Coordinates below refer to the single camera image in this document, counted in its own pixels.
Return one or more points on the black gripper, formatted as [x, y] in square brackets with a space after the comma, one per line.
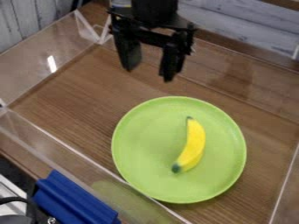
[152, 14]

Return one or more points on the yellow toy banana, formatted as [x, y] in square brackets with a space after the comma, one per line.
[192, 150]

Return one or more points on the green round plate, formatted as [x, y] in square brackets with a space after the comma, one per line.
[147, 142]

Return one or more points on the yellow blue labelled can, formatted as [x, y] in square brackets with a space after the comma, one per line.
[120, 3]

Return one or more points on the blue plastic block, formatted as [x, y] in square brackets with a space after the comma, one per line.
[69, 203]

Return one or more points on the clear acrylic corner bracket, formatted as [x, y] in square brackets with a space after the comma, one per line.
[92, 32]

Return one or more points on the clear acrylic tray wall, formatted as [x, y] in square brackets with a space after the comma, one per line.
[40, 153]

